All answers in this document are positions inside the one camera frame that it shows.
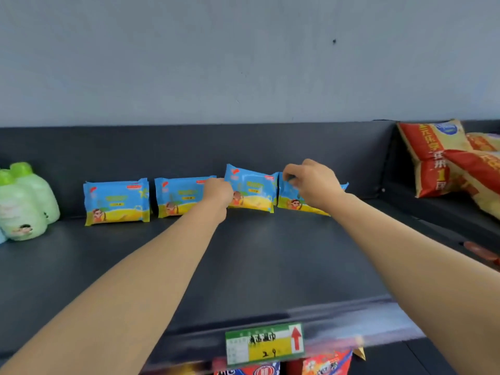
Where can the person's right hand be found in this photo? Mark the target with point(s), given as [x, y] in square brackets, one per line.
[316, 185]

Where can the person's left hand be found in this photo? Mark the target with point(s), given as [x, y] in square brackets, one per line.
[218, 197]

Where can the blue yellow wet wipes pack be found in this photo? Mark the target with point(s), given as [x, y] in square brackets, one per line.
[291, 201]
[254, 187]
[117, 201]
[179, 195]

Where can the dark grey store shelf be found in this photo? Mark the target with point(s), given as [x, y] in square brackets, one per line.
[254, 261]

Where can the person's right forearm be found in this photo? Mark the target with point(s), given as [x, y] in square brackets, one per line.
[422, 277]

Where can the person's left forearm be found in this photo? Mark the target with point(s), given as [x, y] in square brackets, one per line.
[109, 308]

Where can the red blue snack box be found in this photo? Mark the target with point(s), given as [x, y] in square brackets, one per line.
[326, 365]

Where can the green yellow price tag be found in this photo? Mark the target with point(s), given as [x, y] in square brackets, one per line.
[265, 345]

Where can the red sausage packet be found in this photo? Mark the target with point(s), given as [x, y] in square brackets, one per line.
[482, 251]

